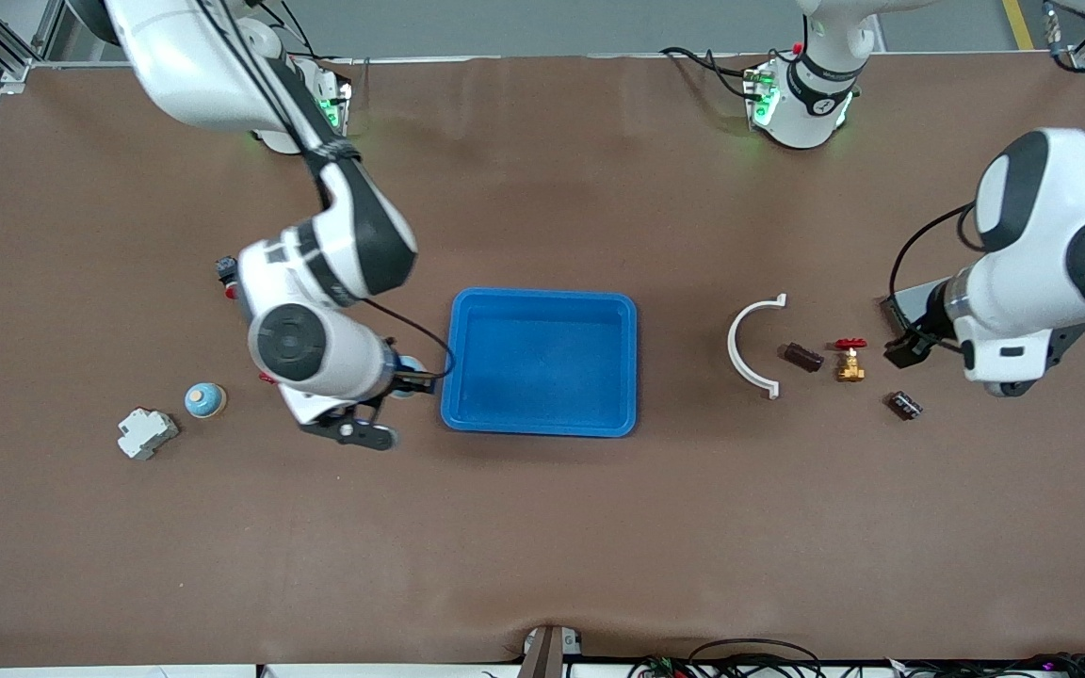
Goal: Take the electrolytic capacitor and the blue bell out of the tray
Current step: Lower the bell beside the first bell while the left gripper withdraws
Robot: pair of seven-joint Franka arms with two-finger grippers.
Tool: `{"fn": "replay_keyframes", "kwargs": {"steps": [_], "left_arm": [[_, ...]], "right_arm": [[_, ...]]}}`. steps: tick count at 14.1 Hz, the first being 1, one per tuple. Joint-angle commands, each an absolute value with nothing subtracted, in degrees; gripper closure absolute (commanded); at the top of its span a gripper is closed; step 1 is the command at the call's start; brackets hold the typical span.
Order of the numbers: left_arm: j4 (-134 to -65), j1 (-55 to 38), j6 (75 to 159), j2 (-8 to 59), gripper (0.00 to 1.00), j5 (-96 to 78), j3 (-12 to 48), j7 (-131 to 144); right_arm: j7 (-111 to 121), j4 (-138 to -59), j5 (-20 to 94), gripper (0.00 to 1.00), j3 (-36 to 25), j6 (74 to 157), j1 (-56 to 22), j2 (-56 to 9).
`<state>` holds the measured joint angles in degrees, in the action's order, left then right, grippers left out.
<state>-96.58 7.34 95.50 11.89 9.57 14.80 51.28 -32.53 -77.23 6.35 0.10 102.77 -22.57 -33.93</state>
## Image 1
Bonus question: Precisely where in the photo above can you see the grey metal box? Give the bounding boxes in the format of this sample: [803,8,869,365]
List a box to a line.
[880,281,939,327]

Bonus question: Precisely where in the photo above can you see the blue plastic tray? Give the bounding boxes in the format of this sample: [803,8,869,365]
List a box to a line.
[440,287,640,439]

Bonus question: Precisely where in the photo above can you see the white curved pipe clamp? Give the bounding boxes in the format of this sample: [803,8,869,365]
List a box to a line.
[726,293,788,401]

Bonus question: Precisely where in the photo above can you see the white circuit breaker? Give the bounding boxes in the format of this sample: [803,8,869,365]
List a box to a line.
[117,407,180,461]

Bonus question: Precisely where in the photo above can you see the green lit base connector box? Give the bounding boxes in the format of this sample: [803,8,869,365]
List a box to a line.
[743,58,781,130]
[312,75,353,137]

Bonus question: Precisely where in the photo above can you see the grey table edge clamp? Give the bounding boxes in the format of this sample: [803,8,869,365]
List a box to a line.
[519,624,584,678]

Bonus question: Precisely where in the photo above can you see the brass valve with red handle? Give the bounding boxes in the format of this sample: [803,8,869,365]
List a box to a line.
[834,337,868,383]

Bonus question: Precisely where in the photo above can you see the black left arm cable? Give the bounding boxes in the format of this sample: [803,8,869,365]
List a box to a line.
[888,0,1085,351]

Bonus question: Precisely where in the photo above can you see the black base cable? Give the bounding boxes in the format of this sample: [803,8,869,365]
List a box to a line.
[660,45,758,102]

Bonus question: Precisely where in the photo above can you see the black cable bundle with connectors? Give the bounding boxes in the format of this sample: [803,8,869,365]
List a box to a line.
[627,638,826,678]

